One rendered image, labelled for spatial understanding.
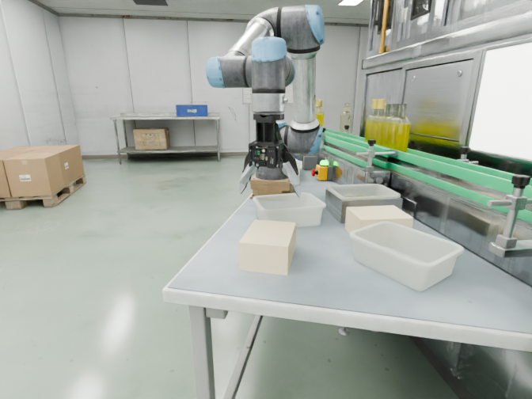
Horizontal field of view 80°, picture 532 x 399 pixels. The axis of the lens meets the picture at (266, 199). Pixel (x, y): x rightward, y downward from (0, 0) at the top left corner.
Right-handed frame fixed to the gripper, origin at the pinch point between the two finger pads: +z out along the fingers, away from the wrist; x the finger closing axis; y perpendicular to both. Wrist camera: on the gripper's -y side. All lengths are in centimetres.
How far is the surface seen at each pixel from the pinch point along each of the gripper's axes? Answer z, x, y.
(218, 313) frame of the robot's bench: 25.4, -9.4, 15.3
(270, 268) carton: 16.0, 1.7, 8.2
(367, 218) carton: 9.9, 25.9, -15.8
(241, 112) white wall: 4, -187, -612
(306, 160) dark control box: 12, 0, -115
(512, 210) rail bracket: -2, 51, 6
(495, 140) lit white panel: -11, 65, -38
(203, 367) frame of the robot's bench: 41.7, -13.8, 15.9
